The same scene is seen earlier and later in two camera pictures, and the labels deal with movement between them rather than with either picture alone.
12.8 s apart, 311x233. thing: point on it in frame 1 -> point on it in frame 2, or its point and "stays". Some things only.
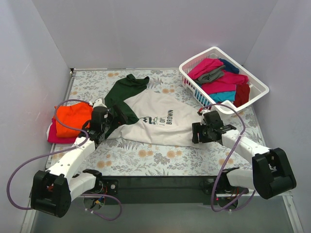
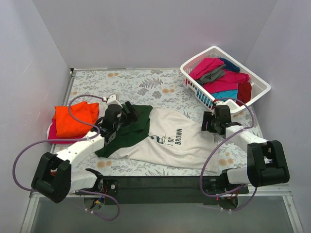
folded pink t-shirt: [53, 138] stays
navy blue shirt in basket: [229, 67] stays
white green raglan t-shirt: [152, 117] -> [164, 137]
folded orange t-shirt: [75, 115] stays
